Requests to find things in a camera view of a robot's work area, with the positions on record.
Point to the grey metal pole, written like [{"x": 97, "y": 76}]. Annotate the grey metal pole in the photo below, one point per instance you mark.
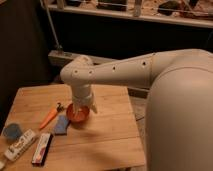
[{"x": 58, "y": 46}]

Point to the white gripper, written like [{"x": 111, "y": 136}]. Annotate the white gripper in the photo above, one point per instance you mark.
[{"x": 82, "y": 95}]

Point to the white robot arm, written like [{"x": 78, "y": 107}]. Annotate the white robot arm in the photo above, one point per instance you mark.
[{"x": 179, "y": 108}]

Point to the red white flat box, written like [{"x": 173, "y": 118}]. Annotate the red white flat box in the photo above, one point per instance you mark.
[{"x": 42, "y": 149}]

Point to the white bottle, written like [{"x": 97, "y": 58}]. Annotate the white bottle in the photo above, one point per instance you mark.
[{"x": 15, "y": 150}]

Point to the orange red bowl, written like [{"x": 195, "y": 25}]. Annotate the orange red bowl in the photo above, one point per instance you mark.
[{"x": 81, "y": 116}]

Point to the blue sponge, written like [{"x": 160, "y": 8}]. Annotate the blue sponge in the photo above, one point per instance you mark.
[{"x": 61, "y": 125}]

